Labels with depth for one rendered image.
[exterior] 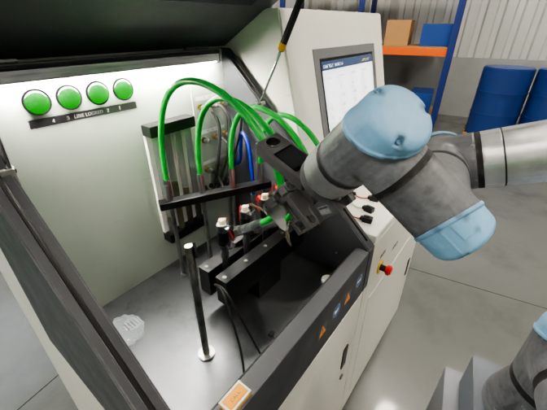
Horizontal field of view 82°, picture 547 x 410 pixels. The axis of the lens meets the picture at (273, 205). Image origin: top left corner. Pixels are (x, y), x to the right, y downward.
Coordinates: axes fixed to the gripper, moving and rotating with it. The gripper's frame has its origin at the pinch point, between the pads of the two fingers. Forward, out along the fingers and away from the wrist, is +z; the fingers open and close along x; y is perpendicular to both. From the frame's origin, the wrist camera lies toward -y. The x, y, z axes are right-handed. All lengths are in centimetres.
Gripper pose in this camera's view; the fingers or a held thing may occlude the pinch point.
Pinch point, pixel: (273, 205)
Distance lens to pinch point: 61.6
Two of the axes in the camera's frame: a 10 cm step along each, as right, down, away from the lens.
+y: 5.7, 8.2, -0.7
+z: -3.1, 2.9, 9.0
